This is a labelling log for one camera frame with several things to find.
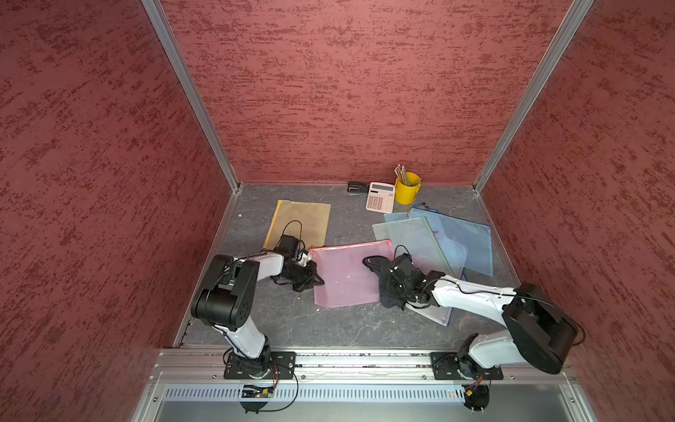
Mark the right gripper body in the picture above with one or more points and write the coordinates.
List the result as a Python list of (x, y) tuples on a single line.
[(403, 290)]

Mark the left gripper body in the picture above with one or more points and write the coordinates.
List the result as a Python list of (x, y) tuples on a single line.
[(300, 277)]

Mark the pink mesh document bag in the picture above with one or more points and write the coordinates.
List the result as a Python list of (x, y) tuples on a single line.
[(347, 281)]

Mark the green mesh document bag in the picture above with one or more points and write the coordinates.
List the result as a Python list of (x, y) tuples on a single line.
[(415, 236)]

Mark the yellow mesh document bag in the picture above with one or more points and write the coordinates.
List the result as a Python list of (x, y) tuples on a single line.
[(303, 220)]

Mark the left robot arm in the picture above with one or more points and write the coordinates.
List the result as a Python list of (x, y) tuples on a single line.
[(227, 295)]

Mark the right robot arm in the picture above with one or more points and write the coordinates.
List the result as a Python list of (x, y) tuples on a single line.
[(535, 330)]

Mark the clear white mesh document bag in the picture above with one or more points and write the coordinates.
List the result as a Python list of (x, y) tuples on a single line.
[(439, 315)]

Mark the blue mesh document bag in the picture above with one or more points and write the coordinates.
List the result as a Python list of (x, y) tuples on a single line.
[(463, 242)]

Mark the yellow mug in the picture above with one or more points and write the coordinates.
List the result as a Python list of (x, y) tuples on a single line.
[(406, 193)]

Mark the pink calculator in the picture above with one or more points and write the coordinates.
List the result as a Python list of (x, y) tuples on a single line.
[(381, 198)]

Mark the black stapler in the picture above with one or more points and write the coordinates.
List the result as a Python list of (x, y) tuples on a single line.
[(354, 187)]

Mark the pencils in mug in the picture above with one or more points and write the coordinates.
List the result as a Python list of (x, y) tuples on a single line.
[(402, 176)]

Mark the right black connector box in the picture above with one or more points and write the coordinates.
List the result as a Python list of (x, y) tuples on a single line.
[(477, 395)]

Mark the perforated metal strip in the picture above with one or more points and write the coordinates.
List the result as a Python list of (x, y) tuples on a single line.
[(325, 393)]

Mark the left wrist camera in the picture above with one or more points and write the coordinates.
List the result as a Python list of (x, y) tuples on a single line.
[(290, 247)]

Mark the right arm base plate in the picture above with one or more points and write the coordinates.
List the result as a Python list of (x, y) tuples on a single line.
[(451, 367)]

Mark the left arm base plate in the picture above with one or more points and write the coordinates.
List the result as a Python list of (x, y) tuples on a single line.
[(246, 369)]

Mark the left circuit board with cables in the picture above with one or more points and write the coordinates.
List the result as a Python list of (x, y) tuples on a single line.
[(258, 393)]

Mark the aluminium front rail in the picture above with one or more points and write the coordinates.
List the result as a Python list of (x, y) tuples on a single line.
[(370, 366)]

